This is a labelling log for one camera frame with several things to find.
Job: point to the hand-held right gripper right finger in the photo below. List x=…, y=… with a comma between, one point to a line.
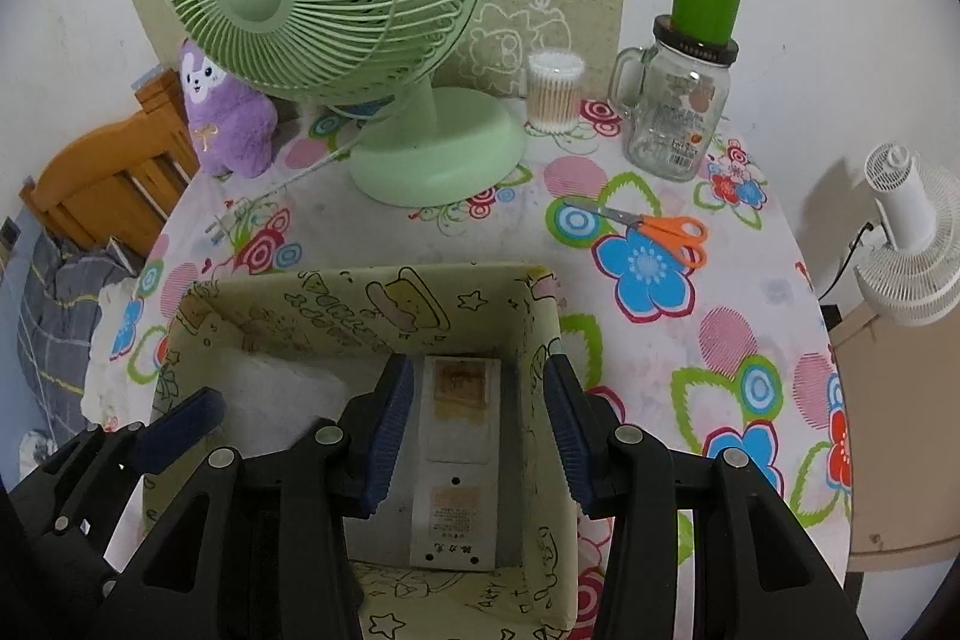
x=568, y=437

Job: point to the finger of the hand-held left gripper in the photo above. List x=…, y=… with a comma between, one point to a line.
x=180, y=426

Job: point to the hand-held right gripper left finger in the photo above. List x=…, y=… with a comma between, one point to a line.
x=384, y=437

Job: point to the white rectangular labelled device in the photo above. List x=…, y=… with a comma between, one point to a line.
x=457, y=460

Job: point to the pale yellow fabric storage box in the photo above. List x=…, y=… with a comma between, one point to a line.
x=337, y=310

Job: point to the white patterned cloth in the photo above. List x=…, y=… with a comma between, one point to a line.
x=37, y=449

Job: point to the grey plaid blanket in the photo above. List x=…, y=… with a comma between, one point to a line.
x=67, y=310

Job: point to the wooden chair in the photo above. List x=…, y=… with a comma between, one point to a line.
x=97, y=183

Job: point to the purple plush toy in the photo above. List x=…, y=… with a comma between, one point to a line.
x=225, y=123

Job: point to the glass jar mug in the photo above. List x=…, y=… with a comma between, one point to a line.
x=667, y=115

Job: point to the clear cotton swab container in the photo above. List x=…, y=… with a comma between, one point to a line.
x=555, y=93

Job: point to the white clip fan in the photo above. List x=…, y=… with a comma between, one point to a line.
x=911, y=250

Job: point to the green plastic cup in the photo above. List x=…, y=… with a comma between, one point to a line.
x=705, y=6

